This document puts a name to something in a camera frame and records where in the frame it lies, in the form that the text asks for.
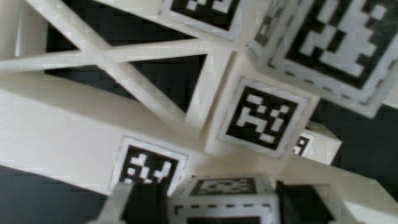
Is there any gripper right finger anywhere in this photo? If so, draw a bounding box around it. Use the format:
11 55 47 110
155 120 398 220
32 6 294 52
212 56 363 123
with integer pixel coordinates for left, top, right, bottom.
276 181 343 224

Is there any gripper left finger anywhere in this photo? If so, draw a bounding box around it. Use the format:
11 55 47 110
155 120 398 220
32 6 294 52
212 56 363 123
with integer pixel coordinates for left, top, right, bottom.
87 181 171 224

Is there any white chair leg with tag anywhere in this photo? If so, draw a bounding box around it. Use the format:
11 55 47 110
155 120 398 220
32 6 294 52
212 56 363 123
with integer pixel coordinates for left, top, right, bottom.
294 122 342 165

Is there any white chair back part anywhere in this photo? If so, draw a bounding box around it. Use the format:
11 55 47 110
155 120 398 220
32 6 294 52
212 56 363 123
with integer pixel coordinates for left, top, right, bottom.
0 0 398 224

